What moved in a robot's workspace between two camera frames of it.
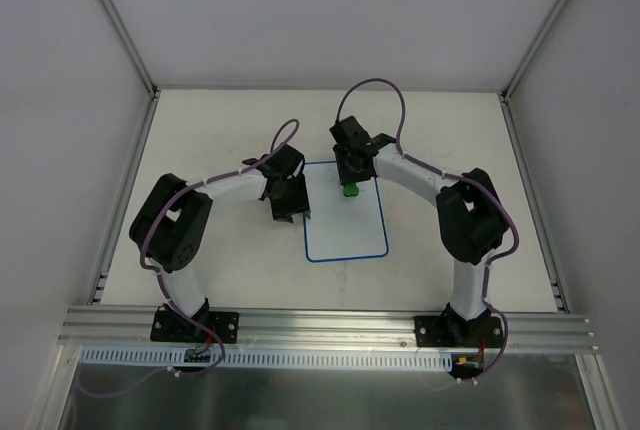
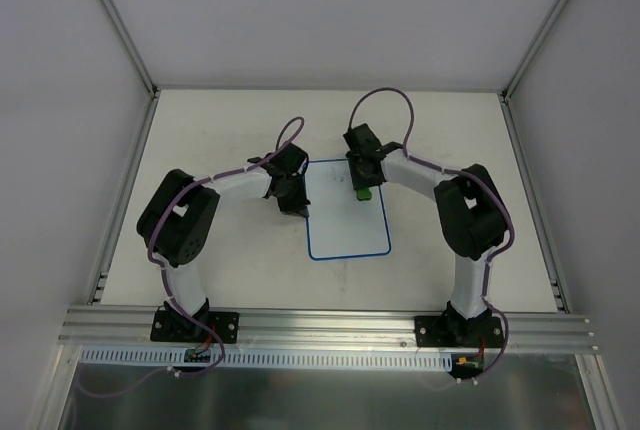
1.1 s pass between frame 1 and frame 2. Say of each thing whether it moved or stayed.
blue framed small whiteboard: stayed
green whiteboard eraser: moved
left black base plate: stayed
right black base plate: stayed
